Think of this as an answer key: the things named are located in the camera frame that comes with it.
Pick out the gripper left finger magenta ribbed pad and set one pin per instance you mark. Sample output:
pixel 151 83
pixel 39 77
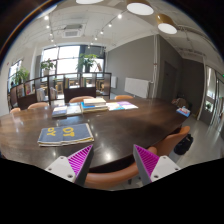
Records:
pixel 73 168

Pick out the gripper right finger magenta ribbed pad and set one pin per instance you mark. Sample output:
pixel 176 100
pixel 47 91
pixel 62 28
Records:
pixel 152 167

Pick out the folded grey towel yellow letters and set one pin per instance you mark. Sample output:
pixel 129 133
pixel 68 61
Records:
pixel 65 135

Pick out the orange leather chair near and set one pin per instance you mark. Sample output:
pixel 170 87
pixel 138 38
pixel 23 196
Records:
pixel 112 179

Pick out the orange chair right side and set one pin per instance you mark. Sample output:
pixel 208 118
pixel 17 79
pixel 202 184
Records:
pixel 165 146

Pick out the black bag on floor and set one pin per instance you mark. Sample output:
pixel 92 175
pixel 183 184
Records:
pixel 184 145

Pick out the dark book left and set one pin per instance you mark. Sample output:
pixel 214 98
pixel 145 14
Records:
pixel 59 111

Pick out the pale open magazine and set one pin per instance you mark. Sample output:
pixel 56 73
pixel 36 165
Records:
pixel 73 110

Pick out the blue booklet table right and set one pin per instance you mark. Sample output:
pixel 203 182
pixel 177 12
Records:
pixel 184 111

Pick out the stack of books centre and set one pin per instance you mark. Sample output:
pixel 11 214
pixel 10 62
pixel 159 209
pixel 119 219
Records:
pixel 93 104

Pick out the orange chair far centre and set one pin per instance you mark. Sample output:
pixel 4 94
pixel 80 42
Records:
pixel 80 99

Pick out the colourful magazine purple cover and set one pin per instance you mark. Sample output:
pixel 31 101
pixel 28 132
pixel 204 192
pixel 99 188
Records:
pixel 121 105

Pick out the orange chair far left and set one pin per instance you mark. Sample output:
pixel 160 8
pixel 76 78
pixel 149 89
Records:
pixel 37 105

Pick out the orange chair far right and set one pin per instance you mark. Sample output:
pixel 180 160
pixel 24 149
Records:
pixel 122 97

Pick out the orange chair far left edge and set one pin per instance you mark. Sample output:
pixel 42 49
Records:
pixel 14 110

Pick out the dark wooden shelf divider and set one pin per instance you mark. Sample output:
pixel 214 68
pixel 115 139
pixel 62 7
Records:
pixel 62 87

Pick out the potted plant far left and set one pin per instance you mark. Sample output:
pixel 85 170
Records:
pixel 20 76

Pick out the potted plant left window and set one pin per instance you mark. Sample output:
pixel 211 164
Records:
pixel 46 66

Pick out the potted plant window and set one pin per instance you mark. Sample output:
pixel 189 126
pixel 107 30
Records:
pixel 46 66
pixel 85 62

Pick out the potted plant centre window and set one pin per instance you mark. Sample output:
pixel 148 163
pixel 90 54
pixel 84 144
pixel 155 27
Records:
pixel 85 62

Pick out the ceiling air conditioner unit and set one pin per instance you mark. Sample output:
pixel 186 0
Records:
pixel 72 31

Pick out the round pendant lamp right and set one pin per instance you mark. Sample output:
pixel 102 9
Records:
pixel 165 24

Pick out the round pendant lamp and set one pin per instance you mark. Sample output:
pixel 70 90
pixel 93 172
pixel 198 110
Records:
pixel 140 7
pixel 165 24
pixel 88 1

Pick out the round pendant lamp centre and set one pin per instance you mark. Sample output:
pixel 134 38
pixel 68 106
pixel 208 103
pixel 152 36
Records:
pixel 140 7

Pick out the round pendant lamp top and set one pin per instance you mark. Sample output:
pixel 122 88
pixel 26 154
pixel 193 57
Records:
pixel 88 1

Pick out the white wall radiator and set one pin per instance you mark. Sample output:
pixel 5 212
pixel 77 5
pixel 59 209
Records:
pixel 137 87

